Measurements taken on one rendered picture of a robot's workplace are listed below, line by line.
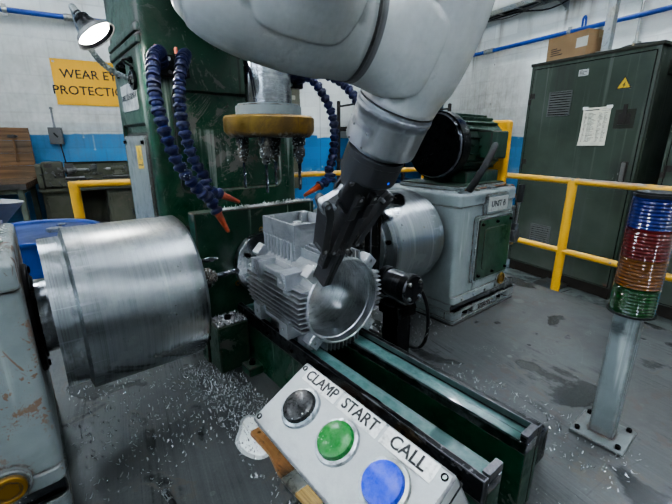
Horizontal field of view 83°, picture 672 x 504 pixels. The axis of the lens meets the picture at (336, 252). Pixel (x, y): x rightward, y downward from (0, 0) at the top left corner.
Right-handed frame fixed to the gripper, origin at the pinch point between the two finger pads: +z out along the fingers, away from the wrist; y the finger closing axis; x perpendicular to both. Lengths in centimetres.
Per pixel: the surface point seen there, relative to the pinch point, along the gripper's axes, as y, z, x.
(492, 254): -65, 15, -1
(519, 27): -564, -19, -322
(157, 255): 21.2, 4.8, -13.1
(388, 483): 19.5, -13.0, 28.7
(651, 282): -33.8, -15.4, 29.4
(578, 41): -349, -34, -139
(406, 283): -17.3, 5.4, 4.6
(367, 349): -9.2, 16.2, 9.0
